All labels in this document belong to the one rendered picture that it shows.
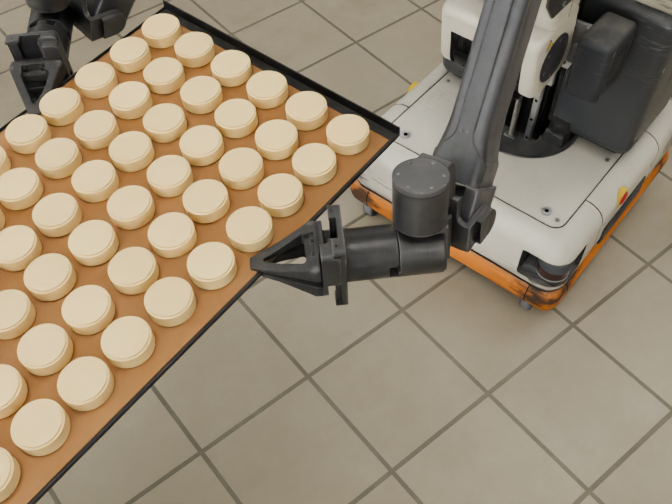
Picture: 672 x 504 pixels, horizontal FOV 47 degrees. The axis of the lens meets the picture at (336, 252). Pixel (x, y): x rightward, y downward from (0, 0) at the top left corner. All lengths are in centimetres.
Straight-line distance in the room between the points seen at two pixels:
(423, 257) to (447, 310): 118
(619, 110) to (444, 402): 78
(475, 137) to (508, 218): 100
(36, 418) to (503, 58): 57
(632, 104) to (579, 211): 26
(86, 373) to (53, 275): 13
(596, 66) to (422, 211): 97
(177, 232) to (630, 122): 130
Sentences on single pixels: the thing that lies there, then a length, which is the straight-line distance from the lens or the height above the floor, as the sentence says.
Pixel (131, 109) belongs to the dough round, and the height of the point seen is 100.
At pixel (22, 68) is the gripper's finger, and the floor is 100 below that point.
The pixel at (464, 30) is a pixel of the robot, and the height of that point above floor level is 70.
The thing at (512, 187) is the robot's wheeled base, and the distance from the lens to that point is 189.
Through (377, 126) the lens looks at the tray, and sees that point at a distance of 94.
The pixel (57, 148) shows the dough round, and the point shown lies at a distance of 97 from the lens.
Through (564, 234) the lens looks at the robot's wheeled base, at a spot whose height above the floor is 28.
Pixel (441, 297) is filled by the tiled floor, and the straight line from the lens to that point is 201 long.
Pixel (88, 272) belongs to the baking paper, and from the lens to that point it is 87.
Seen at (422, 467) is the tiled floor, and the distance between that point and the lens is 179.
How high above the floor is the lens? 164
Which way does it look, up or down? 52 degrees down
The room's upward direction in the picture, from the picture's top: straight up
